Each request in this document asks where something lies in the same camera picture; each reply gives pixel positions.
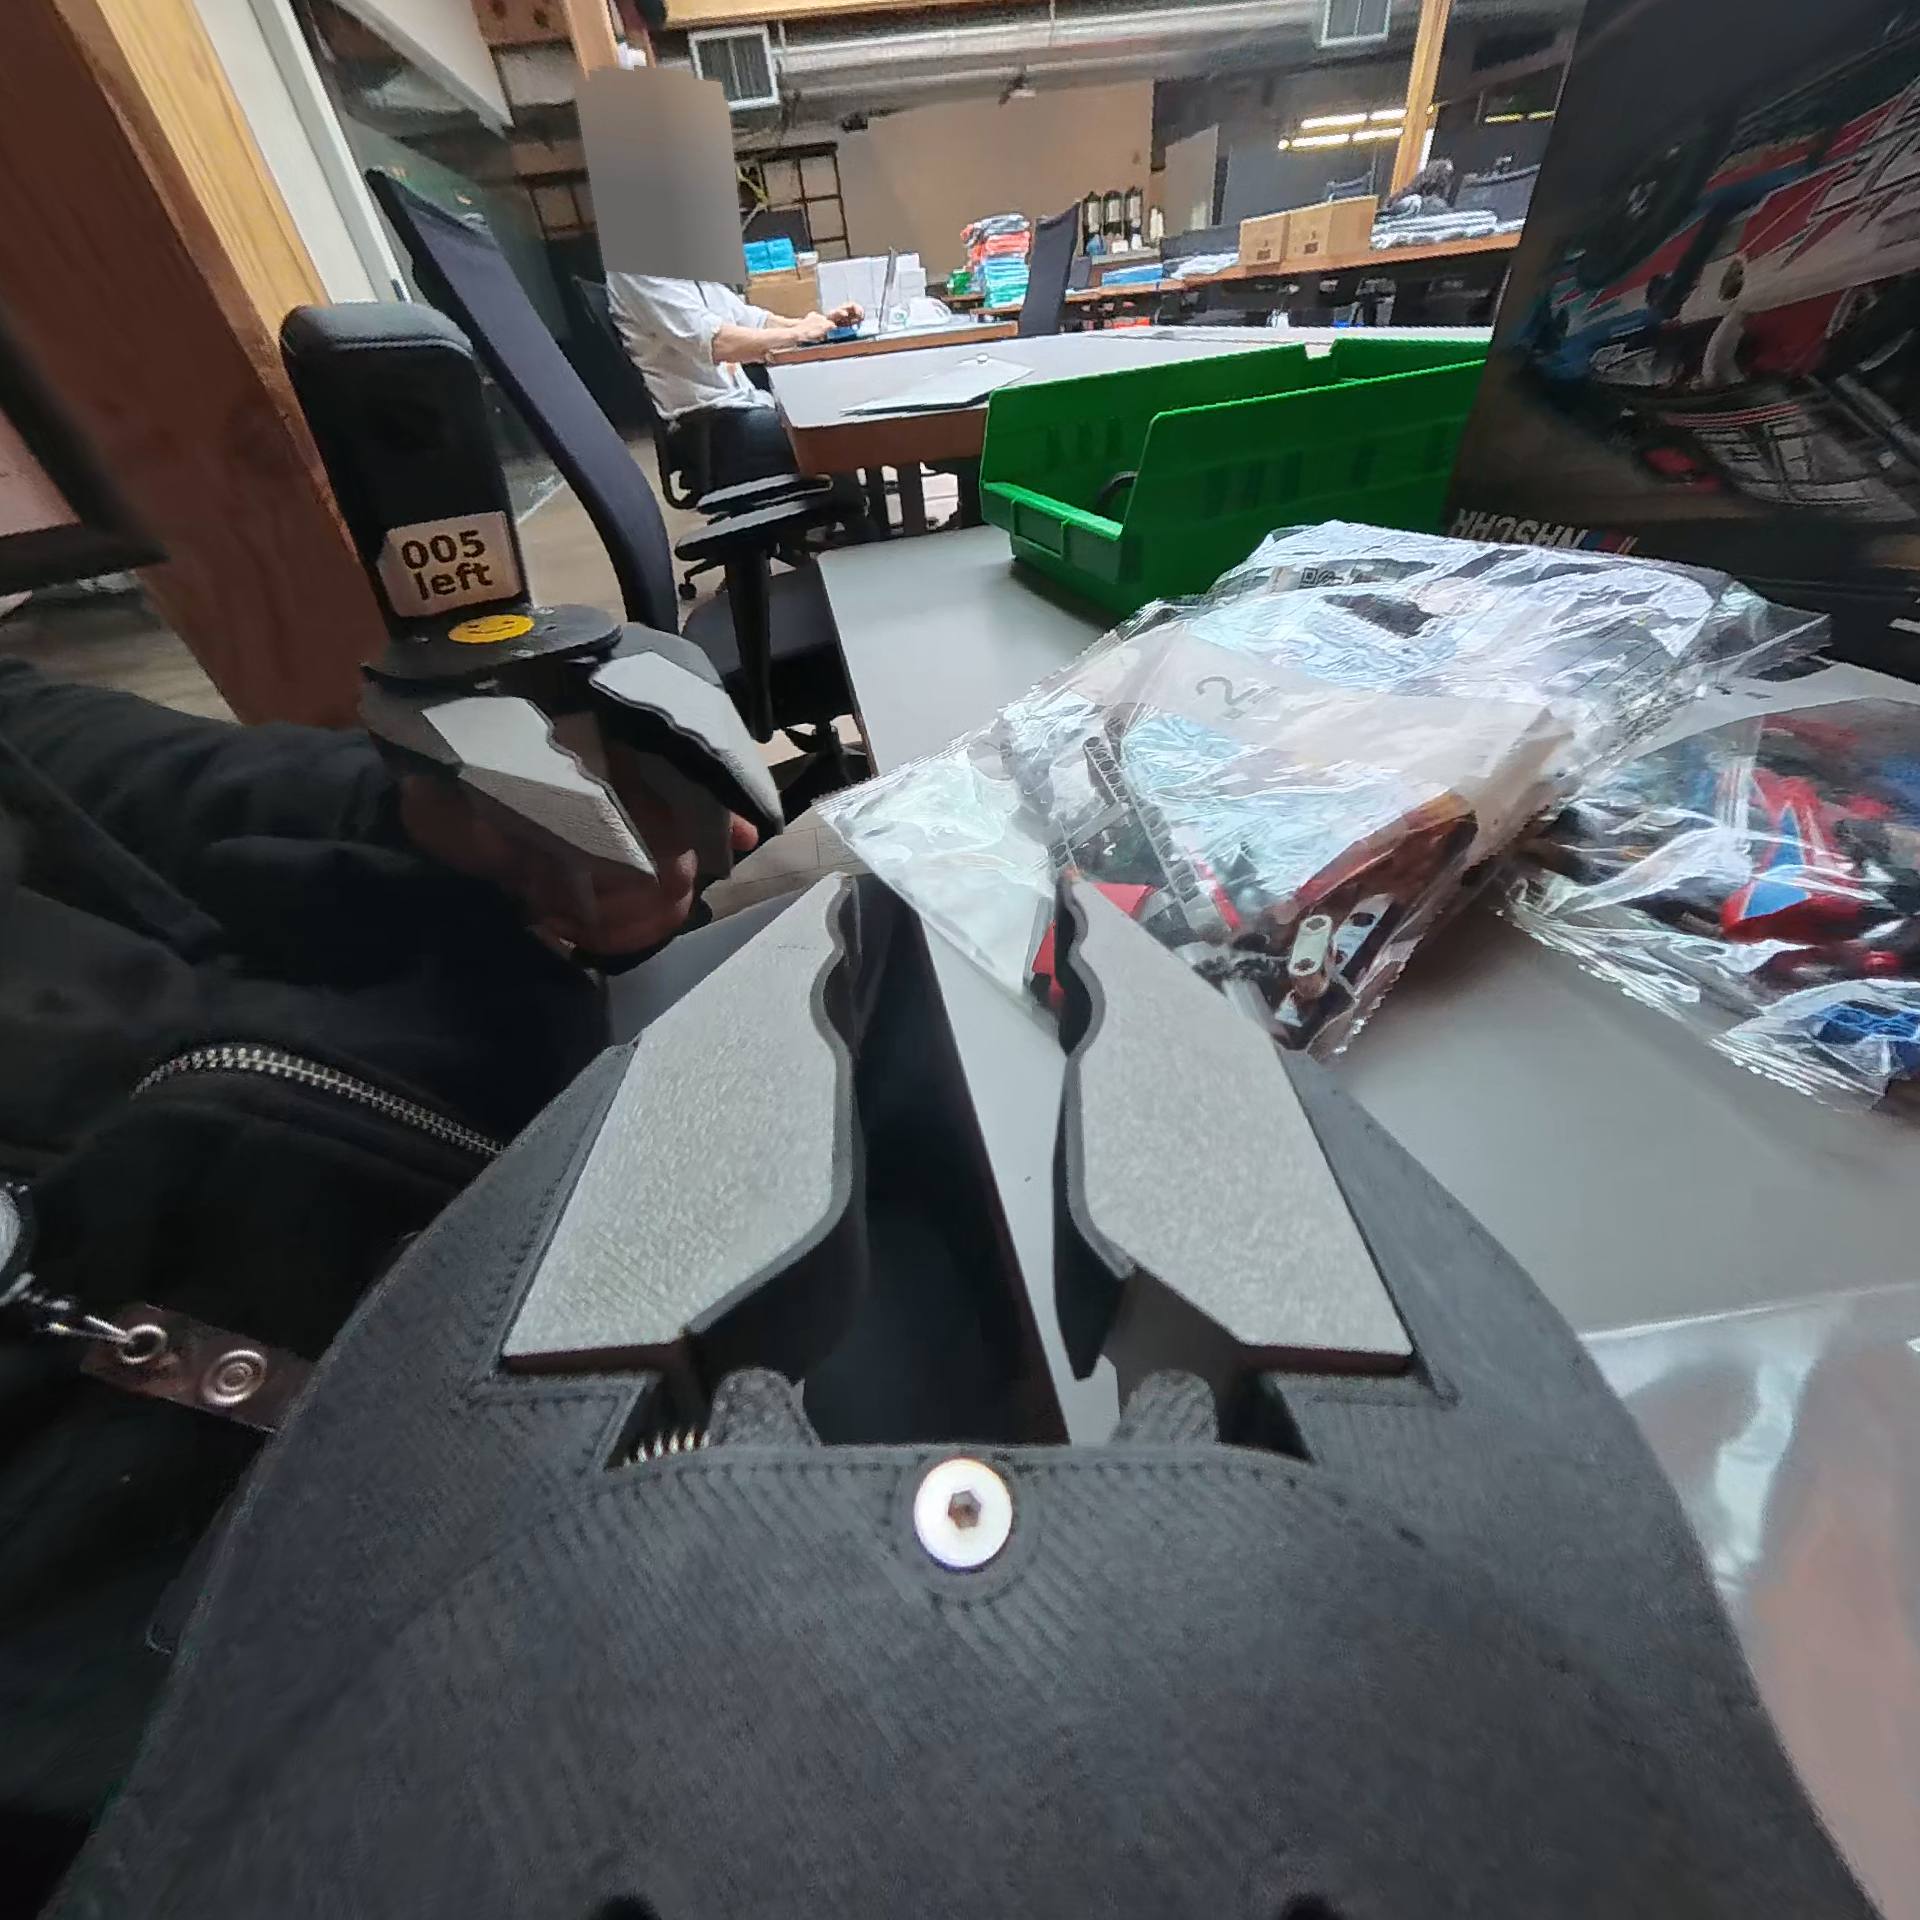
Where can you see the grey wood-edged desk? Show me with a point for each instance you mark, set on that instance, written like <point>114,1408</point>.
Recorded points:
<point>1083,373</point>

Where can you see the person's left forearm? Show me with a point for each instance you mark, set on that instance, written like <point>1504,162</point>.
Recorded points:
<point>224,855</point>

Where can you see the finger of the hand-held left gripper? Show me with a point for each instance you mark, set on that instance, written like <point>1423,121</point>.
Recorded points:
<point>683,704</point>
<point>523,763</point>

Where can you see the race car lego box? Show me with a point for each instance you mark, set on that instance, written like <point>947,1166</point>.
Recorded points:
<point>1725,301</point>

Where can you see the large cardboard box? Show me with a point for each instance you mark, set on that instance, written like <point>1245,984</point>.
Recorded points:
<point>1331,229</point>

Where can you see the wooden ceiling post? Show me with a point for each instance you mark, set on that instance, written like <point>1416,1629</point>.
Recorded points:
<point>1430,90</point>

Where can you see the black framed board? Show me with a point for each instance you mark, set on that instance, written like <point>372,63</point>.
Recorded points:
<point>61,478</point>

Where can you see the small cardboard box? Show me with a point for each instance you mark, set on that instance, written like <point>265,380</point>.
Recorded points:
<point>1267,240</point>

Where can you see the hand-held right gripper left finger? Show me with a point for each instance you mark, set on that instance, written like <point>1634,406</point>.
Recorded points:
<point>692,1185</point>

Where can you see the black high-back office chair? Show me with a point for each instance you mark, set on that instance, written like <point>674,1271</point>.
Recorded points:
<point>1049,261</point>

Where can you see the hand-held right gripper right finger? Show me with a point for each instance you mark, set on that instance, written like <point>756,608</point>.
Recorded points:
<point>1213,1167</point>

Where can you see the silver ceiling duct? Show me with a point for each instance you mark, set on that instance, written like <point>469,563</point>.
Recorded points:
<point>1049,57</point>

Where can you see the wooden pillar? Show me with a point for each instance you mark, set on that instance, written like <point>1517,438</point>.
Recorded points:
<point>165,224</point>

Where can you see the grey flat sheet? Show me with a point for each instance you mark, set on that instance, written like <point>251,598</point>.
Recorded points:
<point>938,388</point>

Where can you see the person's left hand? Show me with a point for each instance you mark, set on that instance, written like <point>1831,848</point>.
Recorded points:
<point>616,906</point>

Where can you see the black mesh office chair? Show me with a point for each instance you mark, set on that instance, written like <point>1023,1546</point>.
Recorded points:
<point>523,373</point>

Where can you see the red blue lego bag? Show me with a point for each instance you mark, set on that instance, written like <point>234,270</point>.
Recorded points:
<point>1773,867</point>

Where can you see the empty clear plastic bag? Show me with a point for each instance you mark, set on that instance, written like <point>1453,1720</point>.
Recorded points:
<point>1799,1501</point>

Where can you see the long wooden workbench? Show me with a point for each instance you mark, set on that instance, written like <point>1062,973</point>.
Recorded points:
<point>1322,266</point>

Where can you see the clear lego parts bag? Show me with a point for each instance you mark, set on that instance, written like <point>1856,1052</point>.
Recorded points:
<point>1576,601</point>

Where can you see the stack of colourful clothes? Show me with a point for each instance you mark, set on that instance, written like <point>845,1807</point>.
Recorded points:
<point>997,261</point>

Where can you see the white label lego bag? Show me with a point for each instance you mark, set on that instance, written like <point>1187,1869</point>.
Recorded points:
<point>1349,780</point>

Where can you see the green plastic bin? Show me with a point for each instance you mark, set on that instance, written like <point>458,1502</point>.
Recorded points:
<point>1200,463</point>

